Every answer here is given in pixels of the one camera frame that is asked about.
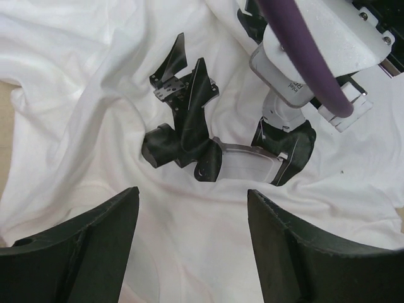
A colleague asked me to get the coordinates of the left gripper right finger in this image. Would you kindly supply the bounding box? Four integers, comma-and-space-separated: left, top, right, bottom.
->
247, 189, 403, 302

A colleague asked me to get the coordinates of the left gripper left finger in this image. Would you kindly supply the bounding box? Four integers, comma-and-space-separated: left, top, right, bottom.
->
1, 187, 140, 302

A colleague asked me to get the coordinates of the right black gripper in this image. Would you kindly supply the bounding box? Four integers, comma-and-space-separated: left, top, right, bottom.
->
353, 0, 403, 77

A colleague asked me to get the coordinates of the white printed t-shirt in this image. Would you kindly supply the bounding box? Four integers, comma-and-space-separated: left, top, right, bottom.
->
1, 1, 403, 302

